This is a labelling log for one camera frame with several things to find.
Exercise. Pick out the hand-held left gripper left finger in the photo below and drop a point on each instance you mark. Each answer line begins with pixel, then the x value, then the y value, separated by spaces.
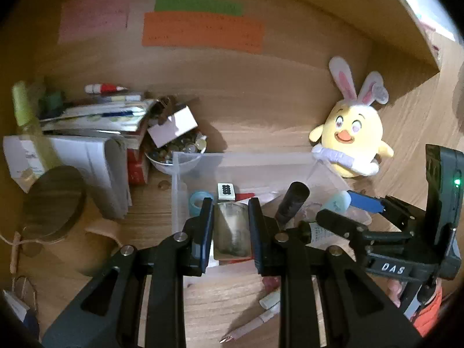
pixel 205 232

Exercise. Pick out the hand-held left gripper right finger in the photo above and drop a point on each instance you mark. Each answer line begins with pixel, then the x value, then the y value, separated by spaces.
pixel 255 235

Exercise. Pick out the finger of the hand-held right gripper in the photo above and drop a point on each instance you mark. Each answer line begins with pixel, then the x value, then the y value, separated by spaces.
pixel 337 222
pixel 366 202

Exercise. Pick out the mint green case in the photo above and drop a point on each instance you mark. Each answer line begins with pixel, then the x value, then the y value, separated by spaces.
pixel 337 201

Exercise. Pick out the small glass cup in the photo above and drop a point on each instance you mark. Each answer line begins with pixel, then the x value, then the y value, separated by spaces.
pixel 232 232

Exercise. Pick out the small white label bottle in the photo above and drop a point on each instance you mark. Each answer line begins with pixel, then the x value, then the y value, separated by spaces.
pixel 317 235

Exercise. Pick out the light blue tape roll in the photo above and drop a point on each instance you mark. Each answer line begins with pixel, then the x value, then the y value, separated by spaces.
pixel 195 201

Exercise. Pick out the black cylinder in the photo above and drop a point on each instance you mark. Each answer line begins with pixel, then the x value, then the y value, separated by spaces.
pixel 292 203

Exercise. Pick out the clear plastic bin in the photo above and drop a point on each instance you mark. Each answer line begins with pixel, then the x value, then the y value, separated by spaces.
pixel 253 166

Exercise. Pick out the person's right hand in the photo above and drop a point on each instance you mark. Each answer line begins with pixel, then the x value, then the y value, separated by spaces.
pixel 394 292

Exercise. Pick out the white mahjong tile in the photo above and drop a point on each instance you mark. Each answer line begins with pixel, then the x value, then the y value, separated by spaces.
pixel 225 190

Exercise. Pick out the small white tube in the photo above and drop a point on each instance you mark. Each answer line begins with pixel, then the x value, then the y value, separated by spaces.
pixel 270 299

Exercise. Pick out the yellow chick plush toy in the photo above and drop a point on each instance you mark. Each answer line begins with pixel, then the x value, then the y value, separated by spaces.
pixel 353 127

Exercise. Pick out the bowl of beads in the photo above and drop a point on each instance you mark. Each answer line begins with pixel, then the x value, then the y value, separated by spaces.
pixel 174 154

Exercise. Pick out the pink white pen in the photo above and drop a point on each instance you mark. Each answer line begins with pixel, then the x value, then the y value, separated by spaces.
pixel 250 326

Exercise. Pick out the red carton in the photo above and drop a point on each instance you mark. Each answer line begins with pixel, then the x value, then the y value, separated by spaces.
pixel 137 166

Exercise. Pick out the tan curled strip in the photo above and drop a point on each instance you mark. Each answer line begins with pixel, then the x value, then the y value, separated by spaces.
pixel 105 234

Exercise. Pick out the white folded card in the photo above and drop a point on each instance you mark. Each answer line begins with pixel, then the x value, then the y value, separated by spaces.
pixel 174 125

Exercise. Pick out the dark clip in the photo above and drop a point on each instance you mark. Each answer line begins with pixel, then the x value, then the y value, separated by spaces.
pixel 166 107

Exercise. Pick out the round wooden lid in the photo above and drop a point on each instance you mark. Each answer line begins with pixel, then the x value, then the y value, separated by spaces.
pixel 54 203

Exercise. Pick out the stack of books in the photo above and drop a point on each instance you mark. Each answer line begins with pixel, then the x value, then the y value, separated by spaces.
pixel 101 118

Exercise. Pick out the red white marker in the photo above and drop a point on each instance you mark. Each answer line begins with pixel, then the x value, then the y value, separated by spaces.
pixel 105 88

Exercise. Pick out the dark green container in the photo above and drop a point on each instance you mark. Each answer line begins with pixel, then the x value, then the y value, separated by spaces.
pixel 53 103

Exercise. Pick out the orange paper note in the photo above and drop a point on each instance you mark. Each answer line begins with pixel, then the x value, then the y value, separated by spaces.
pixel 203 32

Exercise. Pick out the blue white card holder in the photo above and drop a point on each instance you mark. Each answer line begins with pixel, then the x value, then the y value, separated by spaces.
pixel 20 308

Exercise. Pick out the green capped bottle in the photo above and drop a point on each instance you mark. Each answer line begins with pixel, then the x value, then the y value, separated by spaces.
pixel 27 112

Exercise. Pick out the green paper note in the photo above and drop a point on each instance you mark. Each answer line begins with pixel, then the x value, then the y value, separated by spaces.
pixel 199 6

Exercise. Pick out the pink paper note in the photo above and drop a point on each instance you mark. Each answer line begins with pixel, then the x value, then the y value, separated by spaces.
pixel 94 14

